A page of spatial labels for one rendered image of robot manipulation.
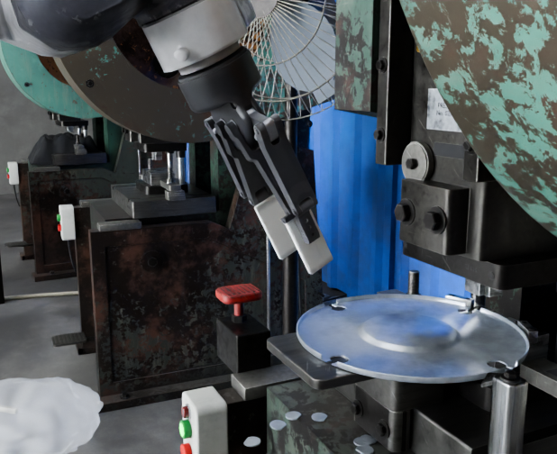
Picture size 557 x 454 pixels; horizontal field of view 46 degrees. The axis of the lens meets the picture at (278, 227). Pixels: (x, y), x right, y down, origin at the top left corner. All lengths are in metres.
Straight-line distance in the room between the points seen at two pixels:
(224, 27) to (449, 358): 0.45
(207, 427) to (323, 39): 0.90
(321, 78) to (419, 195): 0.77
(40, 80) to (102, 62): 1.72
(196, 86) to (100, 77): 1.39
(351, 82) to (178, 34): 0.39
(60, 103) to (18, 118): 3.56
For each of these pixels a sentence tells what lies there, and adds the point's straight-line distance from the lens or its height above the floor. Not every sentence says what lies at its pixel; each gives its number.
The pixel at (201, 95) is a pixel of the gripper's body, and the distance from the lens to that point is 0.62.
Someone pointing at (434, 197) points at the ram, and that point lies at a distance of 0.81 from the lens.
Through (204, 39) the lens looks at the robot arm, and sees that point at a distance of 0.60.
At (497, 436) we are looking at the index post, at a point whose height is 0.73.
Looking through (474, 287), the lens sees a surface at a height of 0.83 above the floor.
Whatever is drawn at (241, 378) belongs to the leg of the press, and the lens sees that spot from 1.06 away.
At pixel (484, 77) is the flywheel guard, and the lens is 0.42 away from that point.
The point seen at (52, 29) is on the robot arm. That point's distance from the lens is 0.57.
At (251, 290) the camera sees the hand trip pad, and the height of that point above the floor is 0.76.
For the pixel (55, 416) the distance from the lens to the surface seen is 2.06.
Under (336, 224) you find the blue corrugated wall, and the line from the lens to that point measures 3.49.
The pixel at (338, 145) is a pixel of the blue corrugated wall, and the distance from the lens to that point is 3.43.
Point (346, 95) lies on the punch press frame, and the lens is 0.94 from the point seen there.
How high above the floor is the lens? 1.09
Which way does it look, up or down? 12 degrees down
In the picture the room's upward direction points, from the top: straight up
